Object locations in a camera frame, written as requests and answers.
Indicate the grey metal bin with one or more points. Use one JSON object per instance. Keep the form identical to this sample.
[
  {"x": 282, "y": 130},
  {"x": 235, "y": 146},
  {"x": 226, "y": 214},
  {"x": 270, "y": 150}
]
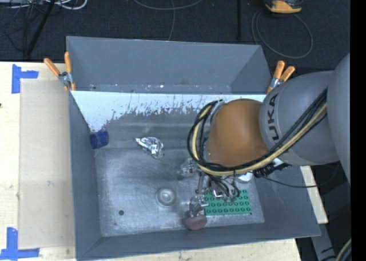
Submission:
[{"x": 137, "y": 185}]

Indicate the crumpled silver foil packet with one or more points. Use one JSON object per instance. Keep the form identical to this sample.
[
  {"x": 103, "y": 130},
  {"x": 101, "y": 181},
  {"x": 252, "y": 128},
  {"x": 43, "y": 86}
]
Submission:
[{"x": 151, "y": 145}]

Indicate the clear plastic piece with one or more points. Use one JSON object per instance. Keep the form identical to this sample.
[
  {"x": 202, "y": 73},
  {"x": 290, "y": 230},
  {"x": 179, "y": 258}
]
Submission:
[{"x": 186, "y": 169}]

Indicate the green studded flat plate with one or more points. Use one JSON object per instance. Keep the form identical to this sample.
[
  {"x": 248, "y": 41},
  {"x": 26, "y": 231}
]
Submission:
[{"x": 231, "y": 207}]

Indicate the black cylinder on white bracket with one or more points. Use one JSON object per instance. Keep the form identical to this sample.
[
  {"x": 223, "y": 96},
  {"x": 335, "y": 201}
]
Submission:
[{"x": 264, "y": 170}]

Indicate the red-brown round disc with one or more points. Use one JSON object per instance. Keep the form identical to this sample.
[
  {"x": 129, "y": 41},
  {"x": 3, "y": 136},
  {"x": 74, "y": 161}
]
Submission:
[{"x": 195, "y": 222}]

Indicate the pale wood flat board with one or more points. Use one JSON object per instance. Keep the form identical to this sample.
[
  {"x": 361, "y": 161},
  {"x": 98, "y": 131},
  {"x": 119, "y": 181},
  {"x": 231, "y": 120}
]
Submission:
[{"x": 43, "y": 168}]

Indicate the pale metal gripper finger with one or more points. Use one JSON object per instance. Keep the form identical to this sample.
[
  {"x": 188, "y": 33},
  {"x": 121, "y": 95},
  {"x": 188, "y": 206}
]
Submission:
[
  {"x": 202, "y": 202},
  {"x": 194, "y": 210}
]

